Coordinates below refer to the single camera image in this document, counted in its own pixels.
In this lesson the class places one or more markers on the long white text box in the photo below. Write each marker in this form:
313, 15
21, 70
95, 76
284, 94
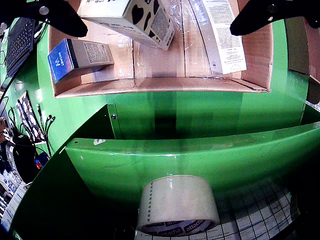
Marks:
225, 45

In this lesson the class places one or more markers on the grid printed paper sheet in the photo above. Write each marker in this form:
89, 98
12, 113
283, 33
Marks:
262, 217

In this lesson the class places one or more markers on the black board with white dots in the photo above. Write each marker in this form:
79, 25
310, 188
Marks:
30, 117

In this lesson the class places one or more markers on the black laptop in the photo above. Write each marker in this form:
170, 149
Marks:
20, 45

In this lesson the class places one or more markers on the blue W cube box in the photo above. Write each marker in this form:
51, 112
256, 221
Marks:
62, 62

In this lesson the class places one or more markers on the printed paper sheets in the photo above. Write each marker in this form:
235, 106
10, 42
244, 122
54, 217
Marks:
15, 202

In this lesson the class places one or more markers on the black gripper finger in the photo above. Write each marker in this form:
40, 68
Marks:
55, 15
270, 12

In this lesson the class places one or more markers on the open cardboard box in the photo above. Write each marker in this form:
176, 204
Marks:
297, 45

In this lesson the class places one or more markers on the black bag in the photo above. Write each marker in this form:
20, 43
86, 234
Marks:
25, 160

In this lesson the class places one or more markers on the cow print hand cream box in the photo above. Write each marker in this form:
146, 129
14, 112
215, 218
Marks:
112, 10

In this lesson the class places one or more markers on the green metal cabinet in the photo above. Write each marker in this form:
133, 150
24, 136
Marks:
175, 155

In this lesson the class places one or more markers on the large cardboard tray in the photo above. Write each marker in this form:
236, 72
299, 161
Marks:
175, 85

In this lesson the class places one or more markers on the clear packing tape roll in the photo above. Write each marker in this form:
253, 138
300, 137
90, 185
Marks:
175, 200

